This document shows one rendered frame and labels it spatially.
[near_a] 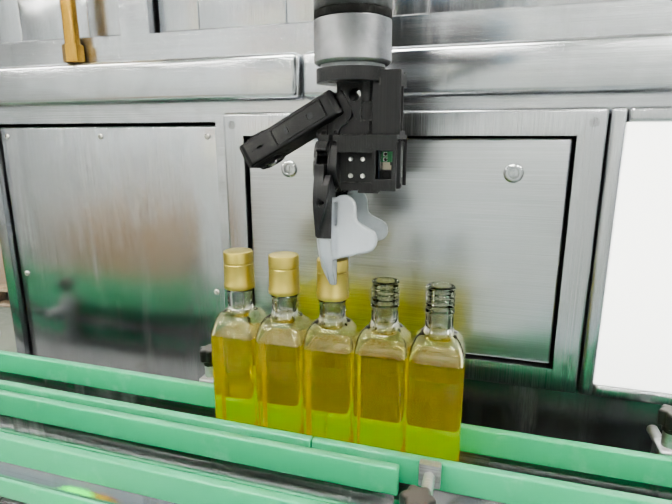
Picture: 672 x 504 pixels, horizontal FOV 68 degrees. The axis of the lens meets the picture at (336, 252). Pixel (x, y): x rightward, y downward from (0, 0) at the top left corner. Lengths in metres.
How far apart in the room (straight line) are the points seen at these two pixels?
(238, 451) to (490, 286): 0.36
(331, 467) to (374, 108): 0.37
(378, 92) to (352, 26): 0.06
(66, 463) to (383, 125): 0.48
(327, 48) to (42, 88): 0.53
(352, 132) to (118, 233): 0.50
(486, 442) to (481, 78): 0.42
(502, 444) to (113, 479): 0.42
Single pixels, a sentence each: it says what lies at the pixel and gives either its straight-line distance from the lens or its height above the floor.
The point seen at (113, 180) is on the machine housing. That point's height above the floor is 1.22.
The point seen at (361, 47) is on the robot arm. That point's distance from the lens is 0.48.
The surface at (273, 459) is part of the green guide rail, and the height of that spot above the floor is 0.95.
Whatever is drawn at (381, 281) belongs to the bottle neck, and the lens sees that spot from 0.54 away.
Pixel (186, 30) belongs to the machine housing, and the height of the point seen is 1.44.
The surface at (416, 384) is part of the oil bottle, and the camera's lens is 0.53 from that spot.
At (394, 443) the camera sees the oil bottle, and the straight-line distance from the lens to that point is 0.57.
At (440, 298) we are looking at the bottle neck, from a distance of 0.51.
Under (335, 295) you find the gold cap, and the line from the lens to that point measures 0.53.
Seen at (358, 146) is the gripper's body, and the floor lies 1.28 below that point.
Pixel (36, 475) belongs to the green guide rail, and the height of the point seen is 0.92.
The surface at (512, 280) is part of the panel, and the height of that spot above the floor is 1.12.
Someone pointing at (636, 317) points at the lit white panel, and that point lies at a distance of 0.68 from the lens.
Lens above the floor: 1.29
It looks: 13 degrees down
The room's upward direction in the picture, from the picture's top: straight up
